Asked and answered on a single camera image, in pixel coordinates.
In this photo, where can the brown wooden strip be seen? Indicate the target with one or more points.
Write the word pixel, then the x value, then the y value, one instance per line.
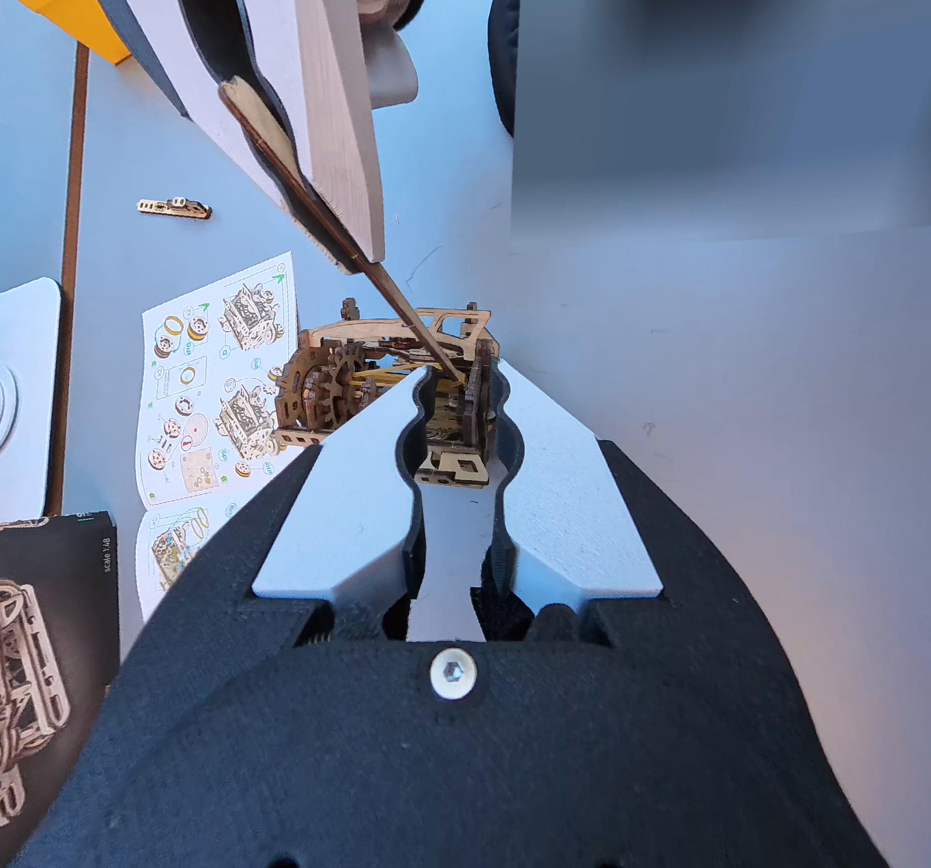
pixel 71 228

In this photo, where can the white instruction booklet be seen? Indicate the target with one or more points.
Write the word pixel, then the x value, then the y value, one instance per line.
pixel 182 446

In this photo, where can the thin wooden stick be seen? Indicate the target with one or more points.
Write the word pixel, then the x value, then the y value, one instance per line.
pixel 251 108

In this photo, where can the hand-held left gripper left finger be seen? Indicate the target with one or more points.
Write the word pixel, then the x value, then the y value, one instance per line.
pixel 334 490

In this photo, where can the black product box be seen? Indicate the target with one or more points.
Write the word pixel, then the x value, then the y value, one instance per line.
pixel 65 570

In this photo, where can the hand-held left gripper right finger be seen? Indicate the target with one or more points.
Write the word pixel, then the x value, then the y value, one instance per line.
pixel 574 504

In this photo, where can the black chair back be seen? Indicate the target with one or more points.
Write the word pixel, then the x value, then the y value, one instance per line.
pixel 505 46

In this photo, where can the wooden mechanical model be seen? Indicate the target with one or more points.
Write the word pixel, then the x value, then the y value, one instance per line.
pixel 327 388

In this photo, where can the small wooden model part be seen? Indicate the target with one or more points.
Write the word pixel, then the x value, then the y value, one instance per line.
pixel 174 207

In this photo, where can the white tray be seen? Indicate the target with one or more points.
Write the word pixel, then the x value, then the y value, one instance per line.
pixel 33 373

